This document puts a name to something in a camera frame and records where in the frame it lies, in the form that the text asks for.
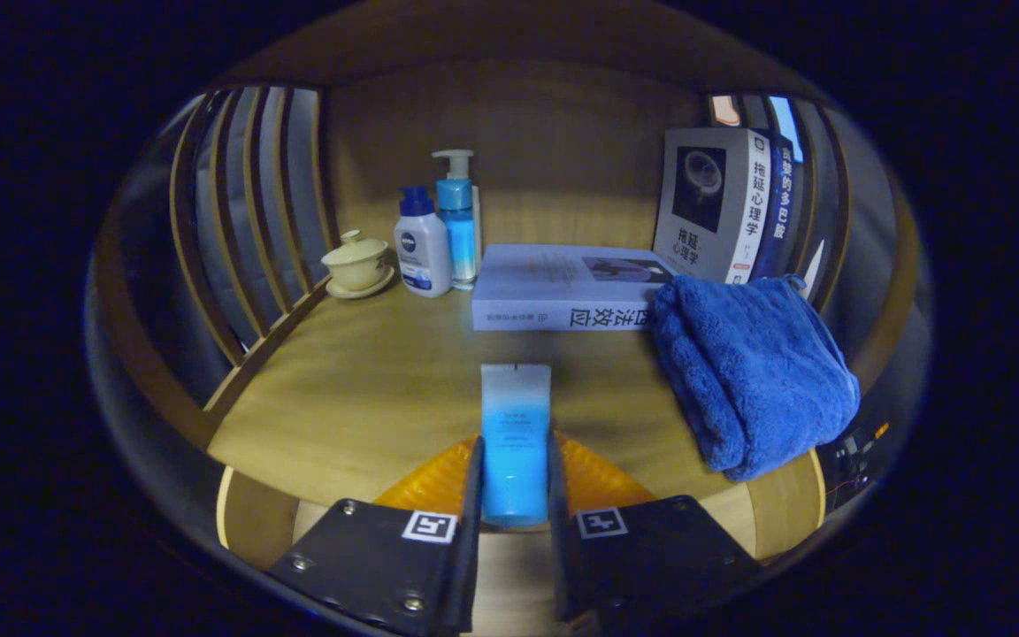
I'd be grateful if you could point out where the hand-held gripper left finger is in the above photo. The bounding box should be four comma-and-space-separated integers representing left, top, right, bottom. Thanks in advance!
266, 434, 486, 637

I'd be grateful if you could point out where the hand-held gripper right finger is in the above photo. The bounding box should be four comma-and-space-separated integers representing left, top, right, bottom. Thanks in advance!
548, 431, 762, 625

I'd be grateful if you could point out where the blue cosmetic tube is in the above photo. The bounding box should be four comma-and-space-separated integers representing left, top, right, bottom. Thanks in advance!
480, 363, 553, 529

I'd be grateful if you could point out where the wooden countertop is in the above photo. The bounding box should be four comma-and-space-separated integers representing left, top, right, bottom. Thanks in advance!
207, 265, 829, 510

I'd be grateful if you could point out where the wooden cabinet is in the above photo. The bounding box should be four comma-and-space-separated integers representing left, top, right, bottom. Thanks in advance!
89, 0, 926, 567

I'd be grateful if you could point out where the blue folded towel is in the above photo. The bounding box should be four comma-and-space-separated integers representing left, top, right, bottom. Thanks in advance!
648, 274, 862, 483

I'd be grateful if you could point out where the white book lying flat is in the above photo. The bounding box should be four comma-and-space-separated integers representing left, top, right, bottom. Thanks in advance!
471, 244, 678, 333

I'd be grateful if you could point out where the white bottle blue cap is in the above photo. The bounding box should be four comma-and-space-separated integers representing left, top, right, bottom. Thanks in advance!
394, 185, 454, 298

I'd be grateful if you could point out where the cream lidded teacup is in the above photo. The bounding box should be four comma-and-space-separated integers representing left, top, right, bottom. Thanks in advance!
321, 230, 395, 300

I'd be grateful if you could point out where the orange black tool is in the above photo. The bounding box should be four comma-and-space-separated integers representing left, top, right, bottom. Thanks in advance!
828, 423, 891, 496

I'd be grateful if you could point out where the blue pump bottle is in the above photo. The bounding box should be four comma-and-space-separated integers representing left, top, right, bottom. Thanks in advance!
432, 149, 480, 291

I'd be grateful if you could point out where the grey standing book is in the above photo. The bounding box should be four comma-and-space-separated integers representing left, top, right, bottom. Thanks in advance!
653, 127, 771, 284

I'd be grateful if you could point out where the dark blue standing book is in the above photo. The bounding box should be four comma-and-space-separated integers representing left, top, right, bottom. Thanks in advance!
748, 133, 795, 282

